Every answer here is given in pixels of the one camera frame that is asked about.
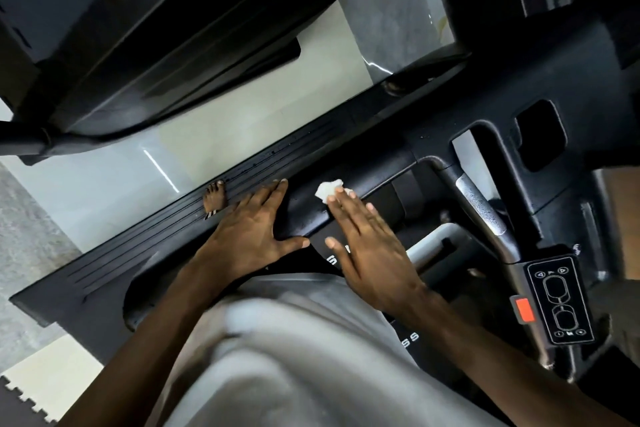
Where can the black interlocking foam mat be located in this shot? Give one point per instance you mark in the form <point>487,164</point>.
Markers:
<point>18,410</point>

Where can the person's left hand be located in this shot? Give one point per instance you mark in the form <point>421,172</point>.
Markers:
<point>245,237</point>

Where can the small white wipe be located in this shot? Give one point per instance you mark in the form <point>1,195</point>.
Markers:
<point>328,189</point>

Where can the person's right hand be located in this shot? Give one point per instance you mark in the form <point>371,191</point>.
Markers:
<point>375,257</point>

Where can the black treadmill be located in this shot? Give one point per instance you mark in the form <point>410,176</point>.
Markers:
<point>480,81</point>

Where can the person's bare foot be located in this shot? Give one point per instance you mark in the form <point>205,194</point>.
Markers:
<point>214,199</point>

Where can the person's right forearm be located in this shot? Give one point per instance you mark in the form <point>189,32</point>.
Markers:
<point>500,372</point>

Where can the person's left forearm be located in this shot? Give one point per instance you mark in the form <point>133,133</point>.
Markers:
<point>140,362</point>

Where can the black stair climber machine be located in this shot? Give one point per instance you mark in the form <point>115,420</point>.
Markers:
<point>180,31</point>

